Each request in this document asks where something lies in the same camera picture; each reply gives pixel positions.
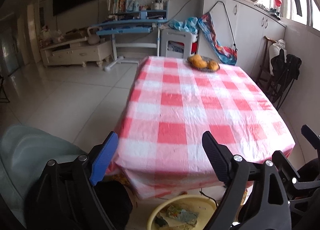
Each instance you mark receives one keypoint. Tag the blue study desk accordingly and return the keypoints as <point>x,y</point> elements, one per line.
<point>140,22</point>

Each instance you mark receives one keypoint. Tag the mango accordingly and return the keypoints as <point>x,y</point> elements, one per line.
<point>200,64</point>
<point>212,65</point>
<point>194,58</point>

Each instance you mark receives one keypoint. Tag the left mango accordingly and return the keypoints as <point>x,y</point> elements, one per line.
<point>194,58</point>

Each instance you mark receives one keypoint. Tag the pink kettlebell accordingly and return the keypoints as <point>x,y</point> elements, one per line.
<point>93,39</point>

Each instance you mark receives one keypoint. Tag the white wall cabinet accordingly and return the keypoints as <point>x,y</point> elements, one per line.
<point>240,23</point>

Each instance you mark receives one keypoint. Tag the yellow trash bin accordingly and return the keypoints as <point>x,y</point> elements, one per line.
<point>202,204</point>

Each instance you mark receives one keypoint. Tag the teal sofa armrest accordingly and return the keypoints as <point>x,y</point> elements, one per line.
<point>25,152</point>

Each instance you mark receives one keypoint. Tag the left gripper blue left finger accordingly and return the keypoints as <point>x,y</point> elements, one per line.
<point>100,157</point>

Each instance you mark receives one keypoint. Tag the red white checkered tablecloth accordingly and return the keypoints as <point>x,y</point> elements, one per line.
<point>171,105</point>

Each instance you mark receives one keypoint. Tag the colourful hanging bag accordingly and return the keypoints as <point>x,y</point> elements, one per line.
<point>226,55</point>

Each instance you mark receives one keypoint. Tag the cream tv cabinet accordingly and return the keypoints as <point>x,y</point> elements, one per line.
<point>76,52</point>

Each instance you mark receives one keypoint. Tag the light blue crumpled cloth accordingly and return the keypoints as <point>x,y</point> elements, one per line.
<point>189,25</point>

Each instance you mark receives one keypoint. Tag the blue milk carton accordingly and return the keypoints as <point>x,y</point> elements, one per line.
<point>182,213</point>

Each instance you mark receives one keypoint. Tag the middle mango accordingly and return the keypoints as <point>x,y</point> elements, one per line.
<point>200,64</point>

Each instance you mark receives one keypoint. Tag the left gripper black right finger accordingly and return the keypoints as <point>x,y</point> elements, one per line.
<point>220,158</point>

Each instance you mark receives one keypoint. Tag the dark fruit plate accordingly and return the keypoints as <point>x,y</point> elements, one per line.
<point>204,69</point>

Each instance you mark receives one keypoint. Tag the right mango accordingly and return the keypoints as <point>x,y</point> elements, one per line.
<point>212,65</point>

